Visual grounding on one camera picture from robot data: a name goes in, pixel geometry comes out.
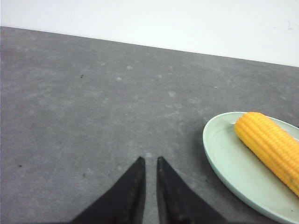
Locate left gripper black right claw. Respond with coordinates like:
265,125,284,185
157,156,227,224

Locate left gripper black left claw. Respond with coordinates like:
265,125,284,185
70,157,146,224

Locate yellow corn cob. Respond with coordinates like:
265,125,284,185
234,112,299,196

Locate light green plate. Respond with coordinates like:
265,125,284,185
203,112,299,224

